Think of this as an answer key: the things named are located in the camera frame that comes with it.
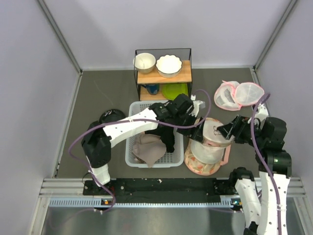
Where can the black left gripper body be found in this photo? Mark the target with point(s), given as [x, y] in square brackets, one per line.
[186, 119]

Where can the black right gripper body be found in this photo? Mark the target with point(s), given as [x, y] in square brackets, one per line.
[243, 133]

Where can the white mesh laundry bag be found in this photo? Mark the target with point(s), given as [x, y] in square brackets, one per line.
[211, 136]

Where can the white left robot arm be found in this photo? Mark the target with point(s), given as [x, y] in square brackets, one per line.
[161, 119]

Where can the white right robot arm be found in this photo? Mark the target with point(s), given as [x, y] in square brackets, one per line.
[265, 214]

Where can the tulip print mesh bra bag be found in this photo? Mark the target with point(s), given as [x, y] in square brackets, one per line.
[203, 167]

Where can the white plastic laundry basket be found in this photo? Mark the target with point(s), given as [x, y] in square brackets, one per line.
[168, 160]

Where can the pink trimmed mesh laundry bag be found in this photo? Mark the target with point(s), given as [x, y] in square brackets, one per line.
[232, 95]

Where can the beige bra in basket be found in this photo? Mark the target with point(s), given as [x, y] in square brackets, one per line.
[148, 149]

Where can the black garment in basket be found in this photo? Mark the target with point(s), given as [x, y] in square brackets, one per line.
[166, 135]

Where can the green plastic plate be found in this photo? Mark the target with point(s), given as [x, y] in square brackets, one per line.
[172, 90]

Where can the blue mug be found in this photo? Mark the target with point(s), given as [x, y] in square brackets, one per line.
[152, 89]

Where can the white scalloped bowl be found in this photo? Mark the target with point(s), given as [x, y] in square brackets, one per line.
[169, 66]

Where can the cream round bowl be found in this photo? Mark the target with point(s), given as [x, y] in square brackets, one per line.
[144, 62]

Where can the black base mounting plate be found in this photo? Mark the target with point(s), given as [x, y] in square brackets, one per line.
[170, 190]

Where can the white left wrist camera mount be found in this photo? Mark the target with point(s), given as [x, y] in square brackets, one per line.
[197, 106]

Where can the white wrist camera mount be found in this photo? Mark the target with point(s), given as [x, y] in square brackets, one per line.
[197, 106]
[261, 113]

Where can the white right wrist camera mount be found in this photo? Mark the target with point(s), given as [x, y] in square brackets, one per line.
[261, 113]

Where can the black wire wooden shelf rack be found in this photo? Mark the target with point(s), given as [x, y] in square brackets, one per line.
[185, 75]

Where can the grey slotted cable duct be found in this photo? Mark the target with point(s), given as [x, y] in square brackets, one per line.
[223, 202]

